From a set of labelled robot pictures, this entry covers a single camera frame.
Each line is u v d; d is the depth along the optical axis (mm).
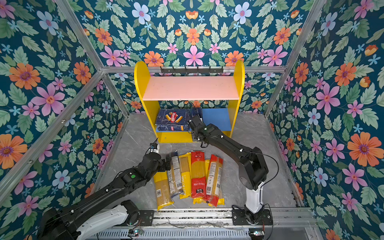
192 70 912
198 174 838
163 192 798
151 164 594
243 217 732
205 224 724
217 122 943
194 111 956
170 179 841
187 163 907
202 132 616
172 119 900
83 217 435
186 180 841
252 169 474
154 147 698
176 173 858
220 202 765
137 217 676
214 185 786
